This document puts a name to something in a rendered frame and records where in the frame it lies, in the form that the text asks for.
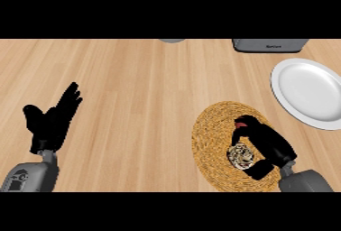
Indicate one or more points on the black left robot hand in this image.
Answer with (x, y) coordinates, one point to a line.
(51, 123)

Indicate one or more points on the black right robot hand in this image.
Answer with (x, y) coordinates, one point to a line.
(268, 141)

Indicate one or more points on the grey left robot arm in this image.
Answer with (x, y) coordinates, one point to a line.
(31, 176)

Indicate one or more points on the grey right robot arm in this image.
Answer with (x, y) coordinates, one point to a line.
(301, 179)

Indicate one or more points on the round woven straw placemat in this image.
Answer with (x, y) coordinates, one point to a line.
(212, 141)

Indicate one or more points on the white round plate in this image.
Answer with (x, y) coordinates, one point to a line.
(310, 93)

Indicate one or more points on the grey appliance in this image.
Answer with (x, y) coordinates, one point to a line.
(268, 45)

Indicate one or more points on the grey round object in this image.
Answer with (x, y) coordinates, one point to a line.
(171, 40)

